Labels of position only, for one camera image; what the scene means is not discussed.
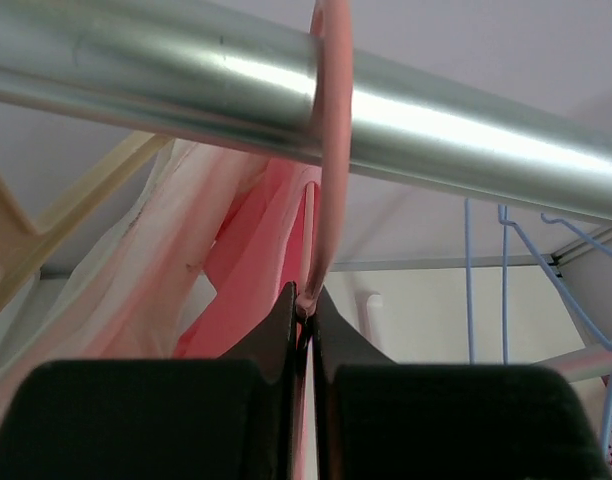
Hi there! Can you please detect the pink wire hanger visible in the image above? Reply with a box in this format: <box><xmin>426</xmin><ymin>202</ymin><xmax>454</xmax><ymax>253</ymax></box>
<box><xmin>296</xmin><ymin>1</ymin><xmax>354</xmax><ymax>319</ymax></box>

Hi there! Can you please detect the beige wooden hanger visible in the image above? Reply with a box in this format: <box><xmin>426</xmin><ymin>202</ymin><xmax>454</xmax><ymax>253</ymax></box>
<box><xmin>0</xmin><ymin>131</ymin><xmax>174</xmax><ymax>312</ymax></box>

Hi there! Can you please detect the metal clothes rack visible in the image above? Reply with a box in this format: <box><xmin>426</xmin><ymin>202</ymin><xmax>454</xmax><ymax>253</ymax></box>
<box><xmin>0</xmin><ymin>0</ymin><xmax>612</xmax><ymax>383</ymax></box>

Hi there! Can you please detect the cream white t shirt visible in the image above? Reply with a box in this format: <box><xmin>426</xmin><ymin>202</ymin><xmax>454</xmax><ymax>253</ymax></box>
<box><xmin>0</xmin><ymin>140</ymin><xmax>268</xmax><ymax>423</ymax></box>

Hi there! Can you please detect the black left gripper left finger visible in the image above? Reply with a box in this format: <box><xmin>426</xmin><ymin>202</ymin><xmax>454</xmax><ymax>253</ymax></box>
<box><xmin>0</xmin><ymin>284</ymin><xmax>298</xmax><ymax>479</ymax></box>

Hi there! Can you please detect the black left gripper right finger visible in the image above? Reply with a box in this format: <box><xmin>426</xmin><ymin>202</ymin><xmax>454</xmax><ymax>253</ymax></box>
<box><xmin>312</xmin><ymin>293</ymin><xmax>610</xmax><ymax>479</ymax></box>

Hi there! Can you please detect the light blue wire hanger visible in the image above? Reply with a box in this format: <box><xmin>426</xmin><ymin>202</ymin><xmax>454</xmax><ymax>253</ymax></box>
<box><xmin>463</xmin><ymin>199</ymin><xmax>510</xmax><ymax>365</ymax></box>
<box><xmin>497</xmin><ymin>204</ymin><xmax>612</xmax><ymax>471</ymax></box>

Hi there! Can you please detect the pink t shirt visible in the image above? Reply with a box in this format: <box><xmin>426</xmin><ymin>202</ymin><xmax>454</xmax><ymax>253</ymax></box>
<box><xmin>174</xmin><ymin>160</ymin><xmax>321</xmax><ymax>479</ymax></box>

